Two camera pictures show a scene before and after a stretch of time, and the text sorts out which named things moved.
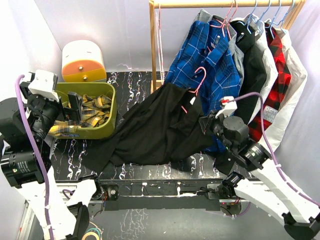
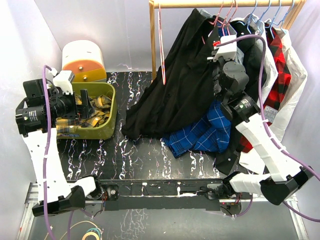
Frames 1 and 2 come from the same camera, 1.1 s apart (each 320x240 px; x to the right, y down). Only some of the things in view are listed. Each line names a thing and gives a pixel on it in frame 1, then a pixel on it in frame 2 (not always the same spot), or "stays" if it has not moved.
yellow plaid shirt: [94, 110] stays
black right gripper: [206, 122] -> [220, 60]
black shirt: [165, 127] -> [159, 108]
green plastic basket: [90, 89] stays
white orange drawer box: [83, 61] stays
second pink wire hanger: [159, 27] stays
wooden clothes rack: [298, 4] stays
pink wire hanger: [196, 90] -> [214, 23]
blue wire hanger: [250, 19] stays
